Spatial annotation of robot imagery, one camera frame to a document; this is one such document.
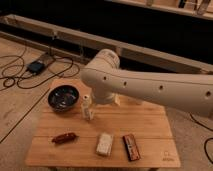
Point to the blue power adapter box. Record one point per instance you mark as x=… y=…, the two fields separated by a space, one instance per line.
x=35 y=67

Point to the wooden table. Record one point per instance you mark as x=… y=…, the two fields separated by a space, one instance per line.
x=147 y=122

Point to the brown chocolate bar wrapper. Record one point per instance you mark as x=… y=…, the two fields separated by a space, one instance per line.
x=131 y=147

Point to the white sponge block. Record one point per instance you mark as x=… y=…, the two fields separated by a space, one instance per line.
x=104 y=145

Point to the dark ceramic bowl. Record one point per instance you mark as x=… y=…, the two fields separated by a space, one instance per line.
x=63 y=98

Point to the small clear plastic bottle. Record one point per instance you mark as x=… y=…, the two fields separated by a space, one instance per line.
x=86 y=108

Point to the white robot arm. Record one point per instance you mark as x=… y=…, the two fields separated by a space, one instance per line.
x=192 y=93

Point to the red sausage snack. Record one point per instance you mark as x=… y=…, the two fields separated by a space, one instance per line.
x=64 y=138

